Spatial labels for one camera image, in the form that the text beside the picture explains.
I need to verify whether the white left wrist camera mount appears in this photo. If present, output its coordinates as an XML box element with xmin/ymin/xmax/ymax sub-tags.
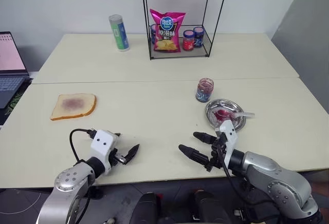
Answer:
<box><xmin>89</xmin><ymin>129</ymin><xmax>116</xmax><ymax>176</ymax></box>

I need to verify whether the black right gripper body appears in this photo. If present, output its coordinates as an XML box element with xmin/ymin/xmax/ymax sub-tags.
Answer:
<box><xmin>205</xmin><ymin>133</ymin><xmax>228</xmax><ymax>173</ymax></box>

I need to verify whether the open glass jam jar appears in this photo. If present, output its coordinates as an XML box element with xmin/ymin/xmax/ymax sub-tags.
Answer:
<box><xmin>195</xmin><ymin>78</ymin><xmax>215</xmax><ymax>103</ymax></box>

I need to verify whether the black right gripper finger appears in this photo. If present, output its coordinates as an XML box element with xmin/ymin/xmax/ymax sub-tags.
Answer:
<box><xmin>193</xmin><ymin>131</ymin><xmax>218</xmax><ymax>145</ymax></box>
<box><xmin>178</xmin><ymin>144</ymin><xmax>210</xmax><ymax>167</ymax></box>

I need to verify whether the pink potato chips bag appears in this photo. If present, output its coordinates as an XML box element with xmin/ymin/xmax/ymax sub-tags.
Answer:
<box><xmin>149</xmin><ymin>8</ymin><xmax>187</xmax><ymax>53</ymax></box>

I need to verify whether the red-labelled jam jar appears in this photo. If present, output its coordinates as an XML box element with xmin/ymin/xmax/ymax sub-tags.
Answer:
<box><xmin>182</xmin><ymin>29</ymin><xmax>195</xmax><ymax>52</ymax></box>

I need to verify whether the black green patterned mat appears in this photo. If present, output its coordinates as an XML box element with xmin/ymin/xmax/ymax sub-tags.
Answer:
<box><xmin>3</xmin><ymin>79</ymin><xmax>34</xmax><ymax>116</ymax></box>

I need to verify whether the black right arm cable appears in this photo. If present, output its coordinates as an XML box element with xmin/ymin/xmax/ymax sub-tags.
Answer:
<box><xmin>217</xmin><ymin>138</ymin><xmax>261</xmax><ymax>207</ymax></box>

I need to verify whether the dark rounded shape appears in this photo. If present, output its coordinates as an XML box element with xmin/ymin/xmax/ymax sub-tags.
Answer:
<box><xmin>129</xmin><ymin>192</ymin><xmax>158</xmax><ymax>224</ymax></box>
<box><xmin>189</xmin><ymin>190</ymin><xmax>230</xmax><ymax>224</ymax></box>

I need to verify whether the bread slice with jam stain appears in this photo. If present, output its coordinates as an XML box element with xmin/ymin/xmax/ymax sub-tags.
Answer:
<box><xmin>49</xmin><ymin>93</ymin><xmax>98</xmax><ymax>122</ymax></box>

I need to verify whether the blue lid jar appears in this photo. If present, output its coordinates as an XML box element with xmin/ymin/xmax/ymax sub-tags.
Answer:
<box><xmin>193</xmin><ymin>26</ymin><xmax>205</xmax><ymax>48</ymax></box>

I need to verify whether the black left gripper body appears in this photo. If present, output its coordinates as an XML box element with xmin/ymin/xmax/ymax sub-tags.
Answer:
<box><xmin>109</xmin><ymin>147</ymin><xmax>130</xmax><ymax>167</ymax></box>

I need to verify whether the open grey laptop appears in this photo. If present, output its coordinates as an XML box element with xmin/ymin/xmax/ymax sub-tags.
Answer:
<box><xmin>0</xmin><ymin>31</ymin><xmax>33</xmax><ymax>109</ymax></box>

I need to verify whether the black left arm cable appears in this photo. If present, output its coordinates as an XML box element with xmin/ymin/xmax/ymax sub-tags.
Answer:
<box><xmin>69</xmin><ymin>128</ymin><xmax>96</xmax><ymax>166</ymax></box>

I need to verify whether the white plastic spoon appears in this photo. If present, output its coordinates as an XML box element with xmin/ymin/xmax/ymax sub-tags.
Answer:
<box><xmin>215</xmin><ymin>108</ymin><xmax>256</xmax><ymax>121</ymax></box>

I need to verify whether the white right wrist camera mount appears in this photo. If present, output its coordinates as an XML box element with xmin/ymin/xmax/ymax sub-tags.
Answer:
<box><xmin>214</xmin><ymin>119</ymin><xmax>238</xmax><ymax>170</ymax></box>

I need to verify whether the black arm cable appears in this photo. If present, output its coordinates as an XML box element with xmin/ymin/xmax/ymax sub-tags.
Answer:
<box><xmin>69</xmin><ymin>128</ymin><xmax>96</xmax><ymax>166</ymax></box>
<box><xmin>217</xmin><ymin>138</ymin><xmax>261</xmax><ymax>207</ymax></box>

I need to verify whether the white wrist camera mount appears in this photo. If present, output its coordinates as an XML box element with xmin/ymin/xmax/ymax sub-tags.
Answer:
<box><xmin>214</xmin><ymin>119</ymin><xmax>238</xmax><ymax>170</ymax></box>
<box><xmin>89</xmin><ymin>129</ymin><xmax>116</xmax><ymax>176</ymax></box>

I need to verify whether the green blue cylindrical can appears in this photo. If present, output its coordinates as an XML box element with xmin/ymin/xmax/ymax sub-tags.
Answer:
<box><xmin>108</xmin><ymin>14</ymin><xmax>130</xmax><ymax>53</ymax></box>

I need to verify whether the black wire shelf rack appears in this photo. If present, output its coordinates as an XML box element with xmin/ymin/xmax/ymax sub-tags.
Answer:
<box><xmin>140</xmin><ymin>0</ymin><xmax>230</xmax><ymax>61</ymax></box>

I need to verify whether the round metal plate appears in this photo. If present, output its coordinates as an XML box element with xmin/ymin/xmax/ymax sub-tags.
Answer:
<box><xmin>204</xmin><ymin>98</ymin><xmax>246</xmax><ymax>130</ymax></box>

